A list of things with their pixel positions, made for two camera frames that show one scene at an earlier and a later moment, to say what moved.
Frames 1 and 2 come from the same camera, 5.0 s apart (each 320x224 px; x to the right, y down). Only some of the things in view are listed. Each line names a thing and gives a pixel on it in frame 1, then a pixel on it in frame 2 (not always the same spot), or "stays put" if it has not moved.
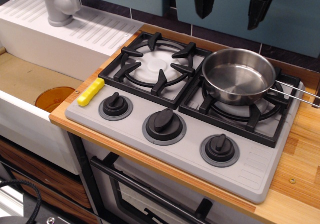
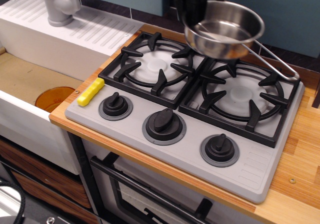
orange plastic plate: x=50 y=99 stays put
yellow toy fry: x=95 y=86 stays put
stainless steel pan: x=243 y=77 → x=226 y=28
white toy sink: x=35 y=57 stays put
